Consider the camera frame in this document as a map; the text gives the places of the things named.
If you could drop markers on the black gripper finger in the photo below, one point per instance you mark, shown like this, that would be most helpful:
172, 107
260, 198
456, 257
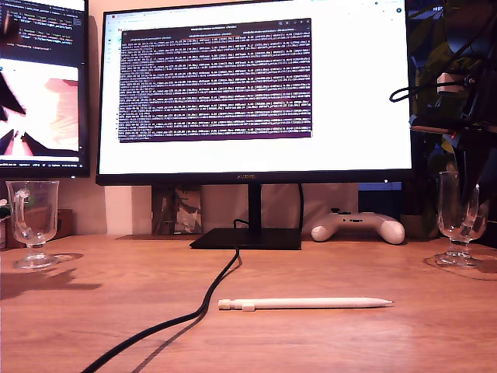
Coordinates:
488, 175
7, 97
468, 163

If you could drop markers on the small footed glass cup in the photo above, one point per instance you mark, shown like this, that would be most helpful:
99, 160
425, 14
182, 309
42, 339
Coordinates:
37, 229
450, 217

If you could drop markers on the white pen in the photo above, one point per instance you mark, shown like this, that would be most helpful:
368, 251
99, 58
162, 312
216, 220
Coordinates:
310, 303

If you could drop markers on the black monitor with code editor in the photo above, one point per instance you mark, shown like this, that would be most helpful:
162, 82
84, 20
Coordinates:
46, 39

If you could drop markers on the pale plant pot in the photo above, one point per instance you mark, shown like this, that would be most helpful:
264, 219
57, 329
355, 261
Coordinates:
413, 227

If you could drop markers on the white game controller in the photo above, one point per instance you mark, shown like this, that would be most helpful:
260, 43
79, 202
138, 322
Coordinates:
388, 231

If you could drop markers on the green leafy houseplant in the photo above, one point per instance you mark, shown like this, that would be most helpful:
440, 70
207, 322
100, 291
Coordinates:
431, 58

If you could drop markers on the green plastic package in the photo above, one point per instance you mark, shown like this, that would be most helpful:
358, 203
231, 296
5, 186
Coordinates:
3, 211

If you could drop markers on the large black Huawei monitor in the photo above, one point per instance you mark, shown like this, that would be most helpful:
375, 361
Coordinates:
349, 97

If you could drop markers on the brown cardboard box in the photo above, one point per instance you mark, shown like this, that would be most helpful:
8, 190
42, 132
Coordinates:
66, 227

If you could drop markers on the flat brown mat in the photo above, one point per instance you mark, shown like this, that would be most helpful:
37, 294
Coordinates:
155, 237

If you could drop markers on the camouflage pattern box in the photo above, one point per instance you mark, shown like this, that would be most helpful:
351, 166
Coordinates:
178, 213

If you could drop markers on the black monitor stand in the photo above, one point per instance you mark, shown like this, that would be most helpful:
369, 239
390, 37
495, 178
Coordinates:
254, 206

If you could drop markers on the pale grey camera box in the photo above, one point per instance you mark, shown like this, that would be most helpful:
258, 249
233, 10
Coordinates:
450, 83

